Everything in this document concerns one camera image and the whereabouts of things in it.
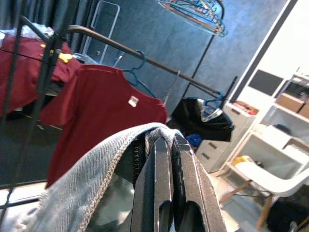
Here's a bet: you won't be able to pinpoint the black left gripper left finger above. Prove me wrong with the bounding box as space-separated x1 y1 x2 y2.
131 137 174 232

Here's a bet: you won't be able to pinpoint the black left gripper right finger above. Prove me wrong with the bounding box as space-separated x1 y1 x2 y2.
172 132 228 232

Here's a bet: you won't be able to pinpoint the light blue denim garment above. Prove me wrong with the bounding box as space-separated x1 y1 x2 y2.
14 122 184 232

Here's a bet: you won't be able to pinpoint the grey metal hanger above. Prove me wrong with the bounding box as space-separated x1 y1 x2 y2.
166 69 182 102

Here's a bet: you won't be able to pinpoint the blue hanger bundle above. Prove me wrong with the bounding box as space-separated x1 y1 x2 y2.
202 90 225 114

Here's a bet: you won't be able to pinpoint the mixed colour hanger bundle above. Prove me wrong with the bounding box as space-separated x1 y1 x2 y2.
156 0 229 38

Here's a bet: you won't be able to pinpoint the white chair wooden legs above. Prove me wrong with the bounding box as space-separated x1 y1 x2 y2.
216 154 309 230

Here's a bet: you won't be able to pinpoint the black garment white band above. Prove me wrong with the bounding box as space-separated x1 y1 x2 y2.
166 96 236 143

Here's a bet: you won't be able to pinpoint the grey drawer cabinet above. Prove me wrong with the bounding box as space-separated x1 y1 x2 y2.
195 101 260 174

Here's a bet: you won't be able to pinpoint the red t-shirt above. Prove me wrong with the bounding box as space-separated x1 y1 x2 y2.
40 64 169 189

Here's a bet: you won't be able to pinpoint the white shelf unit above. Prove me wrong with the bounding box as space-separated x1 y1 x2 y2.
248 70 309 174

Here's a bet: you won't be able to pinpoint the black metal clothes rack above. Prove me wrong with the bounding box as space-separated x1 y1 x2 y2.
0 14 239 232

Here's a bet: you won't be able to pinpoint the cardboard box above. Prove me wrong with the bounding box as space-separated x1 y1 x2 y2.
275 93 306 113

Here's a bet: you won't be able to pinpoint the red cloth yellow logo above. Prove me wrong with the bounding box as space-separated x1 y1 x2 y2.
0 32 82 116

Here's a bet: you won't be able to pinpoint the dark curtain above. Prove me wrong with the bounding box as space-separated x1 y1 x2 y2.
0 0 97 46

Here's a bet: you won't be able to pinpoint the blue wire hanger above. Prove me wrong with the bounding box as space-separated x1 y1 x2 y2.
122 50 160 99

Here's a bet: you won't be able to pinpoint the white metal frame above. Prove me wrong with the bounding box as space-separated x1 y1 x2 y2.
82 0 121 65

